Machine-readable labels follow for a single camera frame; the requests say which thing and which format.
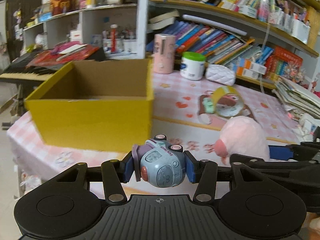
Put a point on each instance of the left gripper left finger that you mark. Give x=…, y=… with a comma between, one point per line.
x=114, y=173

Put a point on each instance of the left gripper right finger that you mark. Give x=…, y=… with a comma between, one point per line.
x=204, y=174

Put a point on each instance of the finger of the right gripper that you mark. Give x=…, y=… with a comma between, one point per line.
x=286, y=152

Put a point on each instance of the blue toy car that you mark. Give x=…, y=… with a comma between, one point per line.
x=159, y=162

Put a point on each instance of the pink plush toy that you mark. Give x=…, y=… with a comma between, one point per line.
x=242, y=135

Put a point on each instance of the yellow tape roll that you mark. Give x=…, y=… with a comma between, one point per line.
x=227, y=102

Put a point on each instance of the white power strip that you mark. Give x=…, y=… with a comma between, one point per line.
x=309, y=127

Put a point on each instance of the stack of papers and books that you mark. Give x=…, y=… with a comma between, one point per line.
x=296, y=98

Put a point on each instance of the small green toy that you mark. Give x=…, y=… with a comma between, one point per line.
x=208, y=105

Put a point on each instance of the yellow cardboard box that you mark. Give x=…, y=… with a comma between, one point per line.
x=91, y=105

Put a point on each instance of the red book box set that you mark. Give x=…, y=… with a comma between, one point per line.
x=280, y=63

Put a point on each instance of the white orange box lower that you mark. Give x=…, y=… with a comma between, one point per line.
x=246, y=73

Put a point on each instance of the white orange box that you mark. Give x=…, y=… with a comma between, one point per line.
x=246, y=73
x=247, y=64

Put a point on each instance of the white orange box upper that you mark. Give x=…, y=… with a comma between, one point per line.
x=247, y=64

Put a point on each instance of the white quilted purse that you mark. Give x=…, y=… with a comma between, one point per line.
x=220, y=74

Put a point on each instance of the white jar green lid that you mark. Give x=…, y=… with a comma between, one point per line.
x=192, y=65

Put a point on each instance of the white desk organizer box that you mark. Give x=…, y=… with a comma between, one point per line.
x=300, y=31

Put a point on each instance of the white pen holder cups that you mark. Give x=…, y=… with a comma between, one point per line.
x=127, y=46

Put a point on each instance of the row of leaning books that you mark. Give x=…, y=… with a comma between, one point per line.
x=216, y=44

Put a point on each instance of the red folder on keyboard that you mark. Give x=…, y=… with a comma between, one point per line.
x=76, y=52

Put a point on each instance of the pink cylindrical humidifier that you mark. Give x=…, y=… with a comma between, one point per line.
x=164, y=53

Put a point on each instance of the black electronic keyboard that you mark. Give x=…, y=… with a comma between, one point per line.
x=18, y=71

